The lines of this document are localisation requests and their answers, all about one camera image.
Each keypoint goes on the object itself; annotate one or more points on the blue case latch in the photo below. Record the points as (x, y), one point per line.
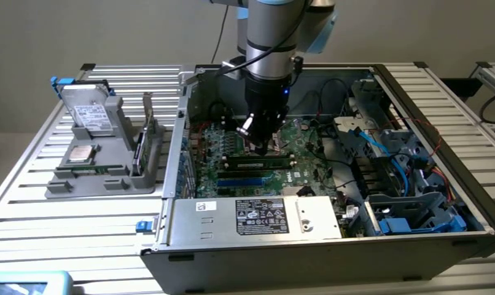
(145, 225)

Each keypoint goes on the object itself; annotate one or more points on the blue disk bay bracket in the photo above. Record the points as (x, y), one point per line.
(396, 224)

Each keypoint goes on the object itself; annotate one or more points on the black labelled RAM stick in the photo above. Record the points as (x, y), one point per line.
(252, 166)

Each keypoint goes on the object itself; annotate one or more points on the teal device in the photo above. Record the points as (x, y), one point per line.
(59, 282)

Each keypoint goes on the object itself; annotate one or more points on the CPU socket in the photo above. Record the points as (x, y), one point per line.
(277, 144)

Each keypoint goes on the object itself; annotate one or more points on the silver power supply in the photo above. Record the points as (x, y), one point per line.
(216, 224)

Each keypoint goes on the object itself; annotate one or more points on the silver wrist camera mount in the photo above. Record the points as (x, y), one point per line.
(233, 66)

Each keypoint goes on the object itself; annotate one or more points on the silver CPU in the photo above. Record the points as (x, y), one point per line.
(82, 153)

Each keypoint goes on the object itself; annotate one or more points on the grey parts rack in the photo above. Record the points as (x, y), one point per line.
(121, 184)

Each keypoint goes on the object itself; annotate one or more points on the black expansion slot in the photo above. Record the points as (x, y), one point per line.
(240, 174)

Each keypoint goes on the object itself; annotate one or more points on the green motherboard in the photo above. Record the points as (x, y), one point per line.
(309, 172)

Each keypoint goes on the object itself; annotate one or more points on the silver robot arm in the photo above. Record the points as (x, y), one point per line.
(273, 37)

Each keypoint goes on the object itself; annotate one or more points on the blue expansion slot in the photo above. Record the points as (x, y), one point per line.
(244, 182)

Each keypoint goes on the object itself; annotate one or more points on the silver metal drive cage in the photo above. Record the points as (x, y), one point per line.
(362, 101)

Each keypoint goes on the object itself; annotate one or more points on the silver hard disk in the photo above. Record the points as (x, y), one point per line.
(90, 113)

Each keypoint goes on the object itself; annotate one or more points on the green RAM stick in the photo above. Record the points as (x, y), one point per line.
(91, 168)

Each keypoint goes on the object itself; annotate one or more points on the open black PC case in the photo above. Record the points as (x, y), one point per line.
(297, 264)

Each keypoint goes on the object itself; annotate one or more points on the silver chipset heatsink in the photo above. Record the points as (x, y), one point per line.
(294, 191)

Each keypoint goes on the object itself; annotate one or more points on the blue disk caddy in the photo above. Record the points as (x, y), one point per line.
(62, 82)

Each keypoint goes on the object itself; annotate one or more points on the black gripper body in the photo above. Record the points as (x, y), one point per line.
(268, 93)

